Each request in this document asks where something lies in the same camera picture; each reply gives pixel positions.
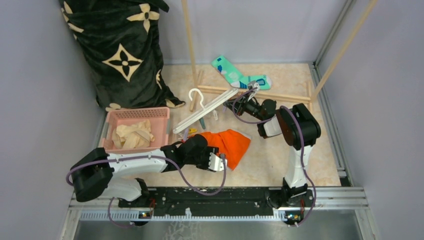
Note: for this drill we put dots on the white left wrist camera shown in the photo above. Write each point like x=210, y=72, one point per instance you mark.
x=217, y=163

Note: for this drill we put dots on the white multi-clip hanger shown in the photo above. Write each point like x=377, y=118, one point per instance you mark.
x=205, y=109

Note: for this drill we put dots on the purple clothes peg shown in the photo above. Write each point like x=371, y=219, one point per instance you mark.
x=185, y=134

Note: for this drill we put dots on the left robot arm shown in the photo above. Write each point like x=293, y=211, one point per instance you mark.
x=102, y=174

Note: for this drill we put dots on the teal clothes peg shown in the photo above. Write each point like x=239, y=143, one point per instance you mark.
x=202, y=123

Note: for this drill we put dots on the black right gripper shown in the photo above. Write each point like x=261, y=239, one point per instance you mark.
x=240, y=105

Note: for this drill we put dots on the green blue patterned sock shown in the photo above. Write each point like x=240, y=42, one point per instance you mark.
x=235, y=78

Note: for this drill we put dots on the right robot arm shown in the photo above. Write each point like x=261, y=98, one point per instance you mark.
x=300, y=131

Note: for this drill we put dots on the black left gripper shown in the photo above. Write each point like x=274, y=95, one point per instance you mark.
x=208, y=149

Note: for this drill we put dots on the black floral blanket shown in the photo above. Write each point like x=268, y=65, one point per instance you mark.
x=120, y=42

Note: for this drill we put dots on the pink plastic basket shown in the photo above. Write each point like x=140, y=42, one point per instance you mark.
x=159, y=118

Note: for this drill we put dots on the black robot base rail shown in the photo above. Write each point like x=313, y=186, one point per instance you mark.
x=229, y=202

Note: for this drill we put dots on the orange underwear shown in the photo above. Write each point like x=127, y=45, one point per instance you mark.
x=232, y=143

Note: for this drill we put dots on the beige cloth in basket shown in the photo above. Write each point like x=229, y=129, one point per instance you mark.
x=135, y=136

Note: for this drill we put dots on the yellow clothes peg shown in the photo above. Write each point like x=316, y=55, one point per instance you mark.
x=192, y=130

